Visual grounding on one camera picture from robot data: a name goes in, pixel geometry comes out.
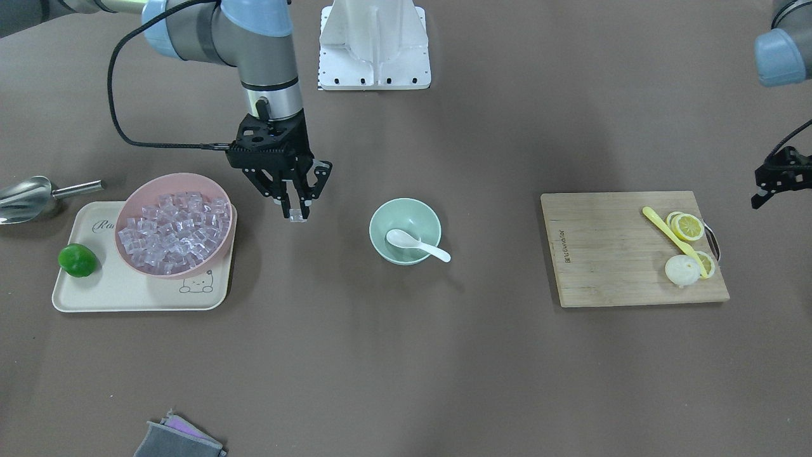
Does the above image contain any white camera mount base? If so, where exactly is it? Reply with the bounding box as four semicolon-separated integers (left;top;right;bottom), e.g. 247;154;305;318
317;1;432;91

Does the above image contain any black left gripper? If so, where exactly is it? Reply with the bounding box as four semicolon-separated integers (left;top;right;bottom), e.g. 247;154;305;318
751;147;811;210

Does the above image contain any mint green bowl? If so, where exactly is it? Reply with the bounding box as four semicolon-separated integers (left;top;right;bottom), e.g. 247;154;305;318
368;199;443;266

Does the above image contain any white ceramic spoon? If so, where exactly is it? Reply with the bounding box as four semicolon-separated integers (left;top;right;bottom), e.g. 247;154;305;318
386;229;450;263

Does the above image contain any cream plastic tray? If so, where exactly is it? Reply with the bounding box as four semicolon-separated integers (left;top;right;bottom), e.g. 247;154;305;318
51;201;234;313

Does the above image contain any metal ice scoop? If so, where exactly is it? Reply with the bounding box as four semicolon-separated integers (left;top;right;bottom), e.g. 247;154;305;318
1;176;107;225

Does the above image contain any green lime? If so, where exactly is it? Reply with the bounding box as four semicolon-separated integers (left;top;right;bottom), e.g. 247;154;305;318
57;243;100;277

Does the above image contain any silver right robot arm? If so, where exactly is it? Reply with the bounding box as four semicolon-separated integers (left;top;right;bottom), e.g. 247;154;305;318
1;1;332;222

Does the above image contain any grey folded cloth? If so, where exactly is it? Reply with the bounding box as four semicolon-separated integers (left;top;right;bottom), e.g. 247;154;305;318
133;411;227;456

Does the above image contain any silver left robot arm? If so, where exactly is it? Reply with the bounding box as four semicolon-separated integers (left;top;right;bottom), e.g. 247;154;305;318
750;1;811;210

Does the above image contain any lemon slice stack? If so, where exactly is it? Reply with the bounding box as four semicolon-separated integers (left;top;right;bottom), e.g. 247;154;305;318
666;211;705;242

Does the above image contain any wooden cutting board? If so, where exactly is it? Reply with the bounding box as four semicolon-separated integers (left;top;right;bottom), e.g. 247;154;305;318
540;190;730;308

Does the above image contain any pink bowl of ice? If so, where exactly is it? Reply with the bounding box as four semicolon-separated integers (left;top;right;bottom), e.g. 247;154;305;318
114;173;236;279

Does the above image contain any clear ice cube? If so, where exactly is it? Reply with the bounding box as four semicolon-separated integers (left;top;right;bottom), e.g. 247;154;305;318
288;209;308;223

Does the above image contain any yellow plastic knife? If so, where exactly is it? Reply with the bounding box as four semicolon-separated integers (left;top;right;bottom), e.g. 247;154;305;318
641;206;710;279

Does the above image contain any single lemon slice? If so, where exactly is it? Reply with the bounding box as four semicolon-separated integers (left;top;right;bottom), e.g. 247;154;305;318
695;251;717;279

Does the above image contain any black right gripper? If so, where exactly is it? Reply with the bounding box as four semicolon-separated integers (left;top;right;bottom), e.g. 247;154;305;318
226;110;333;221

